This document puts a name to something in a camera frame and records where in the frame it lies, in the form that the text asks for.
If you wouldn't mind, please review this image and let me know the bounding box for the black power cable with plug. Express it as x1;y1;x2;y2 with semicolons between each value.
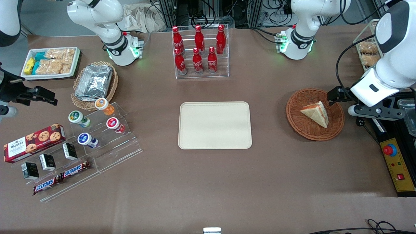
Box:
355;116;380;144

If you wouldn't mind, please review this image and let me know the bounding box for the brown wicker basket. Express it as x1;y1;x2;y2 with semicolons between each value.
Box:
286;88;345;141

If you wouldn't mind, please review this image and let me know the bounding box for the white rectangular snack tray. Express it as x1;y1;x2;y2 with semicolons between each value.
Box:
20;47;82;81

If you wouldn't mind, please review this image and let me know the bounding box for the blue lid yogurt cup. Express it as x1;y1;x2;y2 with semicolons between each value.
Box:
77;133;99;149

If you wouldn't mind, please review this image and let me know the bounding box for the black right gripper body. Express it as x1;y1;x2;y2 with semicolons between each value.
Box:
0;63;37;105

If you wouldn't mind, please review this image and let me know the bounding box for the crumpled beige paper bag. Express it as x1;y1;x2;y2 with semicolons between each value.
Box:
116;3;167;33

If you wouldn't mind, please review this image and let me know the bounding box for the small black box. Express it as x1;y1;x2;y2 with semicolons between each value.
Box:
21;162;40;180
39;153;57;172
62;143;78;161

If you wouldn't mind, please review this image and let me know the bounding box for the clear glass container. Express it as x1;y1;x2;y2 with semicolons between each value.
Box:
396;98;416;137

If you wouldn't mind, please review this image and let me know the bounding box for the black floor cable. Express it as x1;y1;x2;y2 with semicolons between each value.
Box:
308;219;416;234

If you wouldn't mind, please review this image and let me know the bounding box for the light woven wicker basket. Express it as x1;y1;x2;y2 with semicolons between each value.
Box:
71;61;119;111

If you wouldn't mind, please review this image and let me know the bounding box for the orange lid yogurt cup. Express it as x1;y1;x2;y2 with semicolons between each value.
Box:
95;98;115;116

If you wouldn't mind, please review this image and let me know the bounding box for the beige plastic tray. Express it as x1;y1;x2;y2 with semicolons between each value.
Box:
178;102;253;150

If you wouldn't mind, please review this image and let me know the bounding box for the aluminium frame equipment rack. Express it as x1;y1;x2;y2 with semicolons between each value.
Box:
158;0;293;30

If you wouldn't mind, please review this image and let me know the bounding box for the clear bag of rice crackers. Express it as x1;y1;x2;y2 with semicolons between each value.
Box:
36;59;74;75
45;48;76;61

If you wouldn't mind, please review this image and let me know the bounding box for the black countertop appliance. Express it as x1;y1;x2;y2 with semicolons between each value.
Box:
370;91;416;145

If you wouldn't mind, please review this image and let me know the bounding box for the yellow emergency stop control box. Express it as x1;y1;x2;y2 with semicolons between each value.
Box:
379;138;416;198

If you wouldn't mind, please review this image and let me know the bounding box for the stack of aluminium foil trays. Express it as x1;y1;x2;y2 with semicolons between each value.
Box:
75;65;113;101

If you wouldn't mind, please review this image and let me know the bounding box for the clear acrylic step riser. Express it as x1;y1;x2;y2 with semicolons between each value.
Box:
10;140;101;203
69;102;144;173

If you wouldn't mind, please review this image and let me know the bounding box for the red lid yogurt cup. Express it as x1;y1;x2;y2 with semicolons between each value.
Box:
106;117;125;134

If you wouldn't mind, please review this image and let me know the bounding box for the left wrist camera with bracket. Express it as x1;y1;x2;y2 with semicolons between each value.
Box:
347;100;407;122

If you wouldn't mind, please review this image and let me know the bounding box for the white wire shelf rack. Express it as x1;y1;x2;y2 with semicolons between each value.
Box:
353;19;381;72

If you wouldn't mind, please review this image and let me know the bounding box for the red Walkers cookie box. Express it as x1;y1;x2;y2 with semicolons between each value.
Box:
3;123;66;163

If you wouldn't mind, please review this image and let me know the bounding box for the Snickers chocolate bar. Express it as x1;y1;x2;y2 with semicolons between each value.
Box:
60;160;92;180
32;175;62;196

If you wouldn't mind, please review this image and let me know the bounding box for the clear bag of fried snacks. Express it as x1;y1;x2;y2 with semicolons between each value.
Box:
357;41;379;54
360;54;381;67

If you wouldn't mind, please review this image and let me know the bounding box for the yellow snack packet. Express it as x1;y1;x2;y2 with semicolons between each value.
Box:
23;58;36;75

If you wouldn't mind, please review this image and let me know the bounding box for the red cola bottle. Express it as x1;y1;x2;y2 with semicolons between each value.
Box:
172;26;184;53
216;24;227;54
192;48;204;75
174;48;188;75
194;25;205;52
207;47;218;74

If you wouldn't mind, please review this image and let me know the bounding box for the triangular sandwich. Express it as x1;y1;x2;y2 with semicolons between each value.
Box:
300;100;329;128

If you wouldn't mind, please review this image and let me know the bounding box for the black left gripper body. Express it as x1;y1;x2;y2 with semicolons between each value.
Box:
338;86;353;101

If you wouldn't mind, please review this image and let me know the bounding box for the green lid yogurt cup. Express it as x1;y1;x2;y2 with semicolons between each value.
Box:
68;111;91;128

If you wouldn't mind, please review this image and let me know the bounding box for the clear acrylic bottle rack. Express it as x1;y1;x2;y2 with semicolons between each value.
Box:
172;24;230;79

